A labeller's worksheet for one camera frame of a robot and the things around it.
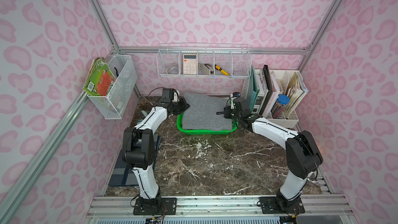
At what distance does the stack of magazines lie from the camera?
895mm

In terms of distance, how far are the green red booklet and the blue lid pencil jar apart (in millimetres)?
913

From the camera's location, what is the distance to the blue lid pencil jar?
3.03 ft

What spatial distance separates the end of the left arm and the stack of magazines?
24.6 inches

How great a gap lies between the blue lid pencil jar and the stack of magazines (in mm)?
20

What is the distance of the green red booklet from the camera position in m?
0.68
